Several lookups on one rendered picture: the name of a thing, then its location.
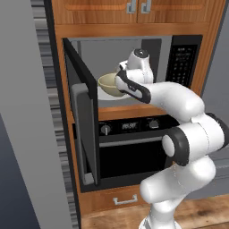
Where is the black built-in oven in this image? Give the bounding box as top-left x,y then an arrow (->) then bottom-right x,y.
72,114 -> 188,193

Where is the silver oven door handle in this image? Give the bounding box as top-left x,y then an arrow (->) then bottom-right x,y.
98,136 -> 165,148

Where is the dark grey microwave door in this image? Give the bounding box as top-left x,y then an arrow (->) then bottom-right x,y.
62,37 -> 102,187

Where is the wooden tall cabinet frame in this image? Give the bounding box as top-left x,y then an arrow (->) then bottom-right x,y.
44,0 -> 228,229

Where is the grey fridge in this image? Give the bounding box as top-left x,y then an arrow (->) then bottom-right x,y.
0,0 -> 79,229

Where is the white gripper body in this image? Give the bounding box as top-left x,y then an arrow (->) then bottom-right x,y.
118,60 -> 130,72

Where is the black and steel microwave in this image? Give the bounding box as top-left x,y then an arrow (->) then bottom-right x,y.
62,34 -> 204,110

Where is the black oven door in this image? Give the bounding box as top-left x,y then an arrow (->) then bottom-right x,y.
80,137 -> 180,192

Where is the pale yellow-green bowl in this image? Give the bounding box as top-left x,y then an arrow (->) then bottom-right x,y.
98,72 -> 126,98

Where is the grey cupboard run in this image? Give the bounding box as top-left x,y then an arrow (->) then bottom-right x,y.
183,147 -> 229,201

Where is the wooden cupboard door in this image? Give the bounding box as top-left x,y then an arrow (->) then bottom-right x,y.
51,0 -> 139,25
137,0 -> 223,25

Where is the silver drawer handle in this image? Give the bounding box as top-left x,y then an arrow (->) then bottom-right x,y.
112,194 -> 139,207

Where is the silver cupboard door handle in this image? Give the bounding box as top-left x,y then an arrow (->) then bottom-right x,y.
126,0 -> 137,14
140,0 -> 152,14

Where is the wooden drawer front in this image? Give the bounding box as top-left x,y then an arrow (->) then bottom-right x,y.
78,184 -> 150,215

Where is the round silver oven knob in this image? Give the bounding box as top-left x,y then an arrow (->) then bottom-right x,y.
100,123 -> 112,136
148,118 -> 160,130

